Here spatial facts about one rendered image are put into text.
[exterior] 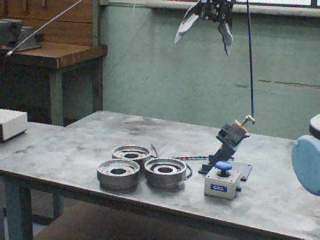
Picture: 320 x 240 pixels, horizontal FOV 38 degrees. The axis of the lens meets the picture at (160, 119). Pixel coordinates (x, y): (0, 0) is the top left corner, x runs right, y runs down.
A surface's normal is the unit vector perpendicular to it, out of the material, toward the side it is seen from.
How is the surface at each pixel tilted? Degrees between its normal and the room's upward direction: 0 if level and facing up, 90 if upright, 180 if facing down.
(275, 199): 0
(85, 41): 90
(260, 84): 90
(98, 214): 0
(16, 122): 90
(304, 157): 98
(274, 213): 0
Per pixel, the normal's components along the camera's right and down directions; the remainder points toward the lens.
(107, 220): 0.03, -0.95
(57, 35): -0.39, 0.26
